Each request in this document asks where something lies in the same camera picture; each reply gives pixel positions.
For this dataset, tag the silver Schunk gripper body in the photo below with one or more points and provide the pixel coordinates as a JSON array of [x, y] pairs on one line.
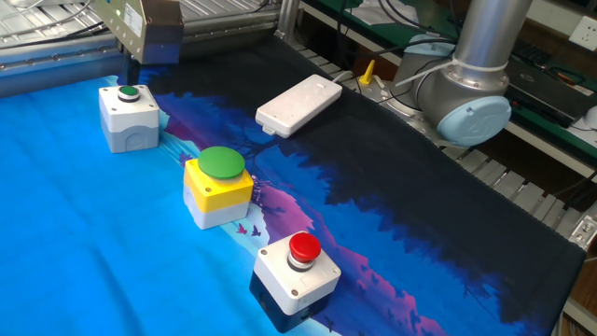
[[149, 28]]

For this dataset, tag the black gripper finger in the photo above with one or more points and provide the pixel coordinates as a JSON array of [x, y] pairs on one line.
[[126, 67], [135, 74]]

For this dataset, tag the white box small green button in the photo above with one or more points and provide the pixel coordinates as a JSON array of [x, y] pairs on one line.
[[130, 119]]

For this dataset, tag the yellow box large green button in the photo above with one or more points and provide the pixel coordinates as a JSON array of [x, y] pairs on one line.
[[217, 191]]

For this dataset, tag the white black box red button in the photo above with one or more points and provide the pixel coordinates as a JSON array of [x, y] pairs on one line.
[[294, 280]]

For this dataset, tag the silver UR5 robot arm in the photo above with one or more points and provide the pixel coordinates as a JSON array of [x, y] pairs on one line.
[[466, 93]]

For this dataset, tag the blue landscape print cloth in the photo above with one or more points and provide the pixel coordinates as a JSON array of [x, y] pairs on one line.
[[93, 233]]

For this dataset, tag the white power strip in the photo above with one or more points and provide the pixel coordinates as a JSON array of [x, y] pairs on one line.
[[303, 105]]

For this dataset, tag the green desk mat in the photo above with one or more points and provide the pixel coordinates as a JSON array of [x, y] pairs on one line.
[[373, 35]]

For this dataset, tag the yellow plastic clip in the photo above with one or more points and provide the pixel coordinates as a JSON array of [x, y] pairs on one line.
[[368, 74]]

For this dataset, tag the white paper sheets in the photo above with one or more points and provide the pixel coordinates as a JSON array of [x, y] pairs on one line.
[[373, 14]]

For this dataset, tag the black flat device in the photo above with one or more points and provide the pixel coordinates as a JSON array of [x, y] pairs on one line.
[[555, 100]]

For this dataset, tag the aluminium frame rail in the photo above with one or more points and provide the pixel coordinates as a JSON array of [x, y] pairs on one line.
[[56, 58]]

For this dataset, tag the aluminium frame post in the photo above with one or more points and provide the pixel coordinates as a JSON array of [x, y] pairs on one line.
[[288, 18]]

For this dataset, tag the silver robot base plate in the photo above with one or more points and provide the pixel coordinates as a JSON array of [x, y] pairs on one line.
[[420, 123]]

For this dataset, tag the white wall socket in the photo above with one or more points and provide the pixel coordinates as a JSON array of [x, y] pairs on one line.
[[585, 32]]

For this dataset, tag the silver corner bracket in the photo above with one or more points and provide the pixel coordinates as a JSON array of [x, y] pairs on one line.
[[585, 231]]

